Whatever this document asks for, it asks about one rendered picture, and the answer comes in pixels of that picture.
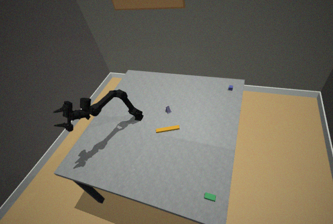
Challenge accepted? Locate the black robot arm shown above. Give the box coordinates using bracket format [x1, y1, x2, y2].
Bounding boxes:
[80, 89, 143, 121]

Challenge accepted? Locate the yellow bar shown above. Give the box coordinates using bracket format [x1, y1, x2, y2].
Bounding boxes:
[156, 125, 180, 133]

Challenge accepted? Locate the green rectangular block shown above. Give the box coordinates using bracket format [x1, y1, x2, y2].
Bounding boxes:
[204, 193, 216, 201]

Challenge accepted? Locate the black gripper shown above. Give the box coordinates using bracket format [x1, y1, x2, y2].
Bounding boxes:
[53, 101, 82, 132]

